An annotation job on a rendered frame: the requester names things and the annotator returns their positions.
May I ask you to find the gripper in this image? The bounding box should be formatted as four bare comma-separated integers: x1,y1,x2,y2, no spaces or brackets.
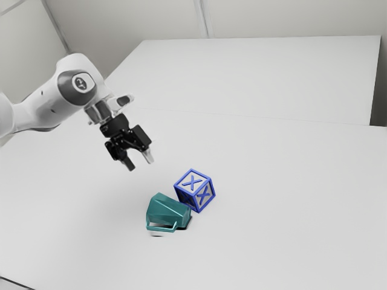
99,114,155,172

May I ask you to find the blue letter block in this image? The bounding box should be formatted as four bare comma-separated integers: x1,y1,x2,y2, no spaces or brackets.
173,168,216,214

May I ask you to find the teal faceted mug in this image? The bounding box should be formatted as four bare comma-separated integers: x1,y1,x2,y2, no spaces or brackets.
145,192,192,234

